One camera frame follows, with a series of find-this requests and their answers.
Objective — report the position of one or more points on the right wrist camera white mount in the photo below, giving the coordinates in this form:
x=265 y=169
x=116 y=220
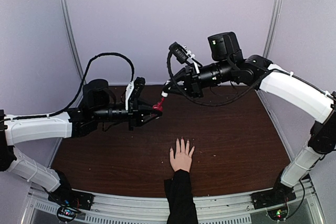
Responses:
x=183 y=55

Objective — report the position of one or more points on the mannequin hand with long nails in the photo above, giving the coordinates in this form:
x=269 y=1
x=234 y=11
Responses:
x=181 y=156

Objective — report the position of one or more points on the white nail polish cap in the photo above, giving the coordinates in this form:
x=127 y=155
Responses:
x=164 y=95

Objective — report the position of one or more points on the right round circuit board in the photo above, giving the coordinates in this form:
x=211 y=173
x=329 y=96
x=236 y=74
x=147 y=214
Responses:
x=278 y=214

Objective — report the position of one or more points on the aluminium corner post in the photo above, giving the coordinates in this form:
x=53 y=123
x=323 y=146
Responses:
x=276 y=10
x=71 y=38

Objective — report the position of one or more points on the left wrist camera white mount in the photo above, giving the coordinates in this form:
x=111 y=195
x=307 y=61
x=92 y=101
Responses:
x=133 y=91

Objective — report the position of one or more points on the right aluminium corner post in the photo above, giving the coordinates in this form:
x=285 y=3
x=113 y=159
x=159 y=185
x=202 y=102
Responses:
x=276 y=10

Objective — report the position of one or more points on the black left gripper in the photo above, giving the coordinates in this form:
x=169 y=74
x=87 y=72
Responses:
x=136 y=111

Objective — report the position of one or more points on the red nail polish bottle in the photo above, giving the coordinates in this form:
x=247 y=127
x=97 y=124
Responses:
x=158 y=107

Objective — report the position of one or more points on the black sleeved forearm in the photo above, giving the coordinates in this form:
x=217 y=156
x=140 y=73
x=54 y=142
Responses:
x=178 y=191

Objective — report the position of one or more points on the aluminium front frame rail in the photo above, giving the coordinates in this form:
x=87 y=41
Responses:
x=234 y=208

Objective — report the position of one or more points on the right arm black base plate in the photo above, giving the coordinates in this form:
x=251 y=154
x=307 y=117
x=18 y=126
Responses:
x=272 y=197

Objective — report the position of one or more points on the left round circuit board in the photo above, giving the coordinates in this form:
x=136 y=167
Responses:
x=67 y=214

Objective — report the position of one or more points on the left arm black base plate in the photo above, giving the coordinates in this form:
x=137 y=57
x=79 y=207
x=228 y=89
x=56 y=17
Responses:
x=71 y=198

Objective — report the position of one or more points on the left aluminium corner post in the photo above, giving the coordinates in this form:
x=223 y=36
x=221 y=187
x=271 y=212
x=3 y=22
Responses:
x=71 y=38

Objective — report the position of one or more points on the round circuit board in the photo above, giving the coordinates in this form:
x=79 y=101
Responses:
x=67 y=214
x=278 y=214

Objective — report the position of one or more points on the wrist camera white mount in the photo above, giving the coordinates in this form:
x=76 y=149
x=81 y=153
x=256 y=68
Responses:
x=133 y=91
x=183 y=55

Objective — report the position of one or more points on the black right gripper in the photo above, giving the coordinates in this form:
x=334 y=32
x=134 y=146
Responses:
x=192 y=81

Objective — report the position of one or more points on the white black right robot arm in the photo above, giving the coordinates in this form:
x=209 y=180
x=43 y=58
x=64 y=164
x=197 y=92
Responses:
x=262 y=74

